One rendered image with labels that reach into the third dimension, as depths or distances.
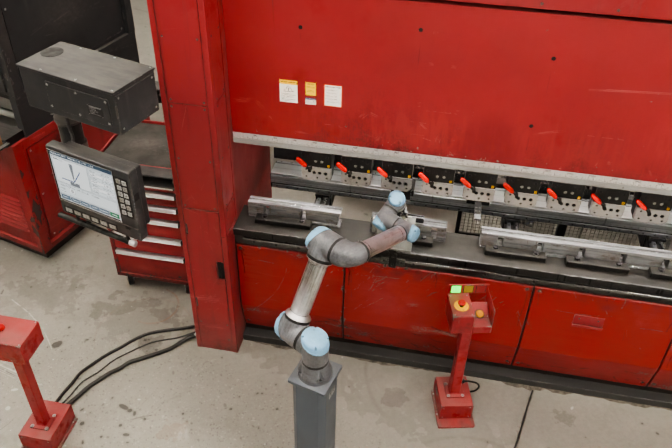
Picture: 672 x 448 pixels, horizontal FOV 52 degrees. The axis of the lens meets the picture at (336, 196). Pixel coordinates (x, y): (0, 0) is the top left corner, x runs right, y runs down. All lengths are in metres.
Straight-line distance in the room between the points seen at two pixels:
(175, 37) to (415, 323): 1.97
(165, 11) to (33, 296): 2.43
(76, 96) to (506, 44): 1.75
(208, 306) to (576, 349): 2.01
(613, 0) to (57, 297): 3.62
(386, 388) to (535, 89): 1.89
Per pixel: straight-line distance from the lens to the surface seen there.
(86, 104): 2.88
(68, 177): 3.19
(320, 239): 2.85
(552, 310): 3.77
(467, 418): 4.00
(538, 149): 3.29
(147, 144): 4.23
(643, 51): 3.12
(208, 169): 3.37
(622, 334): 3.92
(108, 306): 4.65
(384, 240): 2.94
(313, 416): 3.22
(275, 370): 4.13
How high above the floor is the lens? 3.20
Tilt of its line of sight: 37 degrees down
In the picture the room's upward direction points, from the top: 1 degrees clockwise
